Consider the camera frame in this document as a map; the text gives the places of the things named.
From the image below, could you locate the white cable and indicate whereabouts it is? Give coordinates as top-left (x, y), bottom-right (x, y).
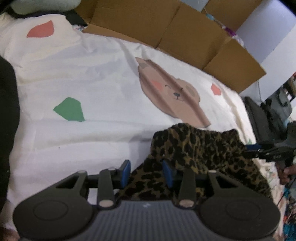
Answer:
top-left (256, 81), bottom-right (263, 103)

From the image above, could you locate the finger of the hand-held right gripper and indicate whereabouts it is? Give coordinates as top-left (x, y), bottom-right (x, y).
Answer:
top-left (245, 143), bottom-right (274, 152)
top-left (243, 150), bottom-right (274, 161)

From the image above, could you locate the black cloth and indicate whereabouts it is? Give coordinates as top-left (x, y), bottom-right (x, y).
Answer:
top-left (63, 10), bottom-right (88, 26)

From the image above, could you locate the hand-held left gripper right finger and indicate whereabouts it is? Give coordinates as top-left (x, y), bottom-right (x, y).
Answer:
top-left (162, 160), bottom-right (237, 208)

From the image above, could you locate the low folded cardboard sheet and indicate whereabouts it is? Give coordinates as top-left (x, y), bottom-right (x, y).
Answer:
top-left (74, 0), bottom-right (267, 93)

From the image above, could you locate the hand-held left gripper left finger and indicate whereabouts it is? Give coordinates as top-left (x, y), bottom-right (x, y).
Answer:
top-left (55, 160), bottom-right (131, 207)

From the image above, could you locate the person's right hand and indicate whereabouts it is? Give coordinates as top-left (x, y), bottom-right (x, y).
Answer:
top-left (279, 166), bottom-right (296, 185)

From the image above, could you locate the teal bag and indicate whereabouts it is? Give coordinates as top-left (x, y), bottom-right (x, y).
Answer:
top-left (282, 197), bottom-right (296, 241)

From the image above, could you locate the white bear print bedsheet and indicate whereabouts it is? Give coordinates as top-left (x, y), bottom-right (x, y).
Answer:
top-left (0, 10), bottom-right (287, 232)

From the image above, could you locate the white printed cloth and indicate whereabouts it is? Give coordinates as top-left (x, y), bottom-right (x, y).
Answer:
top-left (257, 160), bottom-right (289, 232)

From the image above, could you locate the grey neck pillow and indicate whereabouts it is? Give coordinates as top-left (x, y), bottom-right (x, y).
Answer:
top-left (10, 0), bottom-right (79, 14)

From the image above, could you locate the dark cloth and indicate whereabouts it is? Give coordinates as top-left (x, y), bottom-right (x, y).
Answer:
top-left (260, 79), bottom-right (296, 140)

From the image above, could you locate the leopard print garment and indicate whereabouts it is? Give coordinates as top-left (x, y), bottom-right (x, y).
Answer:
top-left (118, 123), bottom-right (274, 202)

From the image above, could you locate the purple packet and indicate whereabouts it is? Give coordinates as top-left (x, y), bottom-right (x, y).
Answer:
top-left (224, 25), bottom-right (244, 45)

